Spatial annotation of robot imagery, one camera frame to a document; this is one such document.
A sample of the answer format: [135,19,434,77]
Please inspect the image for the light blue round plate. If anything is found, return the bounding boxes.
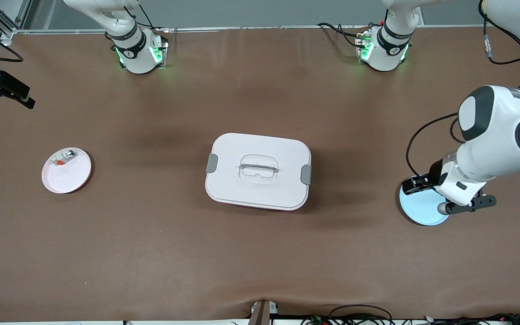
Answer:
[399,183,450,226]

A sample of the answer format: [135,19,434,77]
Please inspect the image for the white circuit breaker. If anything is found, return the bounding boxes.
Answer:
[49,150,77,167]

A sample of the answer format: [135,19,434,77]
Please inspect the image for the white round plate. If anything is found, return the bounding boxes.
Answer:
[42,147,93,194]

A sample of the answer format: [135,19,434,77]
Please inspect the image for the pink box with white lid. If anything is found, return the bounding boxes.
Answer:
[205,133,312,211]

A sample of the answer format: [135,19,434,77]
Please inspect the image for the brown table mat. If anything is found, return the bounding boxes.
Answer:
[0,26,520,322]

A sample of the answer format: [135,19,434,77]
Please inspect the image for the aluminium frame profile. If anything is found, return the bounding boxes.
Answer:
[0,0,33,42]

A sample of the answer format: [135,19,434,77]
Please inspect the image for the black looped cable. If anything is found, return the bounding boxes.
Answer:
[328,305,394,325]

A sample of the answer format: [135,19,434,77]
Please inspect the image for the black right base cables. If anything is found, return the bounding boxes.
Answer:
[124,5,170,35]

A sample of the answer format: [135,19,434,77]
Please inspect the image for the black base cables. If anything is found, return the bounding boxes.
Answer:
[318,23,370,51]
[124,5,170,35]

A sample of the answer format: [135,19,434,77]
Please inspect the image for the black cable bundle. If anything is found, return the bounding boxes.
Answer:
[422,313,520,325]

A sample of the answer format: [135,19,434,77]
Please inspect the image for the black left base cables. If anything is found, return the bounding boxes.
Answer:
[318,23,370,51]

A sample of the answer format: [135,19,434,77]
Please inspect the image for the metal table clamp bracket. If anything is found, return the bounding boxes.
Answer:
[249,299,279,325]

